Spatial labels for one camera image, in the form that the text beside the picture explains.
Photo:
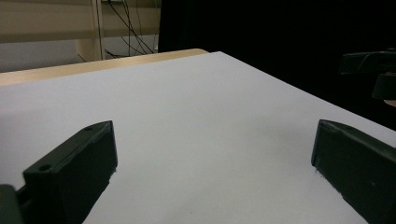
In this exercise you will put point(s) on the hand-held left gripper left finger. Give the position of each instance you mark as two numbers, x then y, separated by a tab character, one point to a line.
71	168

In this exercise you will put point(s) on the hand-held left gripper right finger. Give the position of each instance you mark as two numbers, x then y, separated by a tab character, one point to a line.
358	168

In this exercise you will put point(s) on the light wooden table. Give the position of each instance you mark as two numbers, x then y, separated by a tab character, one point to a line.
93	67

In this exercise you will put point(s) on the black curtain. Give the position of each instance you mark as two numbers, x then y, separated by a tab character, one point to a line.
264	31

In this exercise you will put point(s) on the white table cover sheet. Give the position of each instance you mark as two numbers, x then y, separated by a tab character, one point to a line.
199	109

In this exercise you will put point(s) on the beige wooden shelf unit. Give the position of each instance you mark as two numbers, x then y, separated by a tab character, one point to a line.
46	18

